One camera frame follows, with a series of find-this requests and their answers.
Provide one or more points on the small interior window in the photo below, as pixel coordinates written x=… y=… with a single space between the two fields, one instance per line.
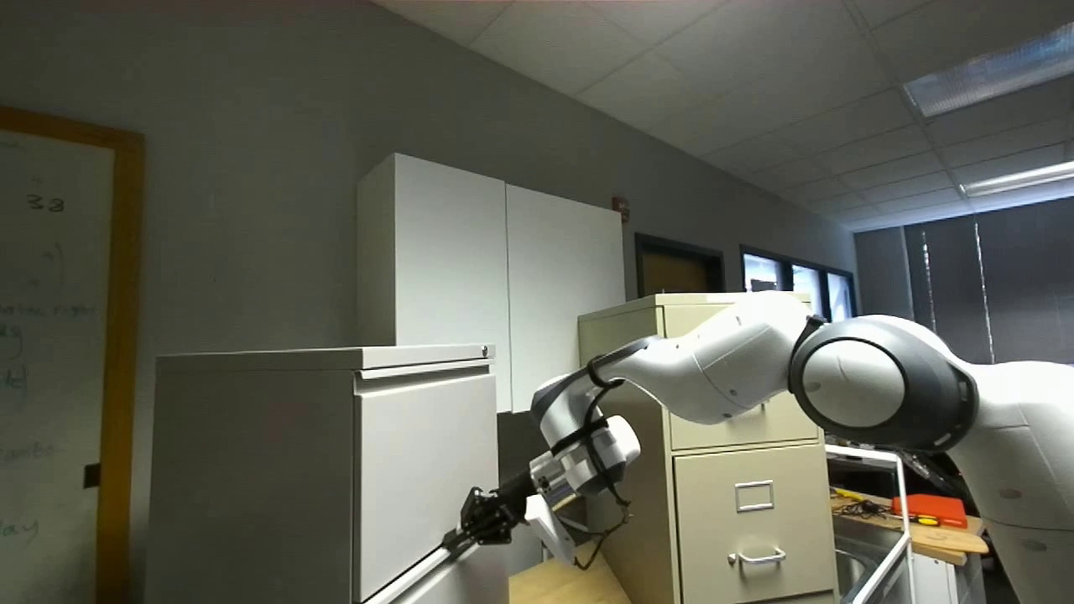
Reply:
x=805 y=286
x=841 y=300
x=762 y=273

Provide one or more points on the white two-drawer cabinet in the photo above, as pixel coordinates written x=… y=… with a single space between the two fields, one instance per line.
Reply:
x=256 y=470

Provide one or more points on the dark window blinds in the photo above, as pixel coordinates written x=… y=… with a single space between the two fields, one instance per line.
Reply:
x=962 y=280

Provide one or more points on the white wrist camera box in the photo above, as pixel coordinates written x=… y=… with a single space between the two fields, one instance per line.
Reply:
x=555 y=507

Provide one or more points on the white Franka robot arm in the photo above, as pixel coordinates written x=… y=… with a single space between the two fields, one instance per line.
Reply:
x=873 y=386

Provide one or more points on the orange tool case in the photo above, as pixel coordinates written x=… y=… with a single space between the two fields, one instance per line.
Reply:
x=932 y=507

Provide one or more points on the large ceiling light panel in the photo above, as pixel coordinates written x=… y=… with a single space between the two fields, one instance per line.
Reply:
x=991 y=67

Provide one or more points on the dark wooden door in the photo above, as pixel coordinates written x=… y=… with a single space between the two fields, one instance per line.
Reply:
x=675 y=268

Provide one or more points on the wooden workbench top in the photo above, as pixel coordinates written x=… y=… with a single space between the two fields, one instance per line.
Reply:
x=945 y=539

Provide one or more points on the white wall cabinet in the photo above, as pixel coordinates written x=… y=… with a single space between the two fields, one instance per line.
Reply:
x=490 y=280

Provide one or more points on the beige metal filing cabinet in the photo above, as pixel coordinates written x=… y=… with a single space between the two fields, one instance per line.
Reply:
x=738 y=513

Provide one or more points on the white metal rail frame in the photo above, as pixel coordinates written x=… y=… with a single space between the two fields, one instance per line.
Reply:
x=896 y=504

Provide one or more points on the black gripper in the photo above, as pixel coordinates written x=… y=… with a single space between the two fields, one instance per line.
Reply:
x=503 y=504

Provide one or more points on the narrow ceiling light strip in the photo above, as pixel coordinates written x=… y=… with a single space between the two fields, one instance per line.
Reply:
x=1019 y=176

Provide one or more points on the whiteboard with wooden frame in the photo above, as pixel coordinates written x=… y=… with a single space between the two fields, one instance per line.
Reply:
x=56 y=370

